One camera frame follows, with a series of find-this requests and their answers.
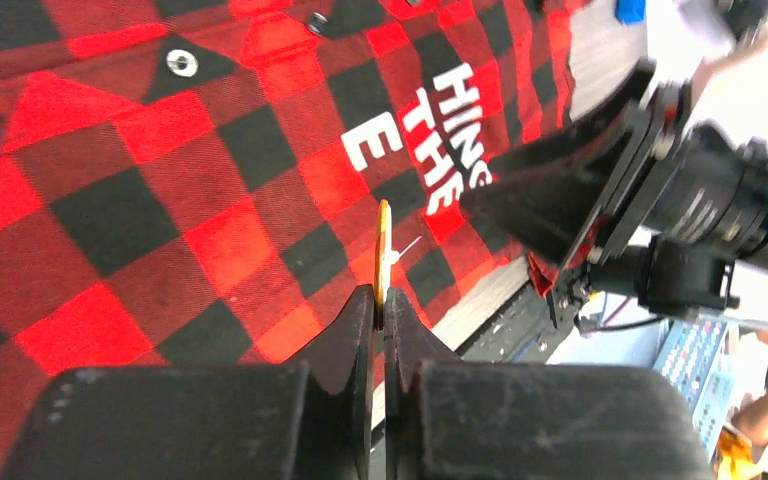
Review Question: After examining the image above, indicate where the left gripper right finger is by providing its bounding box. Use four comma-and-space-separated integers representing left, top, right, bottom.
383, 288, 714, 479

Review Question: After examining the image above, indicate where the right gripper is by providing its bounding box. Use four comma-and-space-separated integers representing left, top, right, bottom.
460, 59, 692, 271

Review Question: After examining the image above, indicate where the person forearm background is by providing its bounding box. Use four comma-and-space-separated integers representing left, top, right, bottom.
728, 360, 768, 448

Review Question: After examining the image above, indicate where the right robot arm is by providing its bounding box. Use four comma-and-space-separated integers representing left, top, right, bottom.
461, 1, 768, 329

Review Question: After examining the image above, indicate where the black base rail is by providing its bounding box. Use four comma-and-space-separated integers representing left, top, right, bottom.
455, 282, 572, 364

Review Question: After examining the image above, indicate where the blue lego brick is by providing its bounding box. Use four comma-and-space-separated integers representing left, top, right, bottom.
614, 0, 647, 25

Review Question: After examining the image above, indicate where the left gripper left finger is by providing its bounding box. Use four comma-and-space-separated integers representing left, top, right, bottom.
0, 285, 374, 479

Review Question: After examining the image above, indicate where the red black plaid shirt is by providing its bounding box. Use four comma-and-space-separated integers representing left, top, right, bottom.
0, 1, 580, 464

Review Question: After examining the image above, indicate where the white round brooch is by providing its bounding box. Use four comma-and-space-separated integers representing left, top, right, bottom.
373, 199, 421, 331

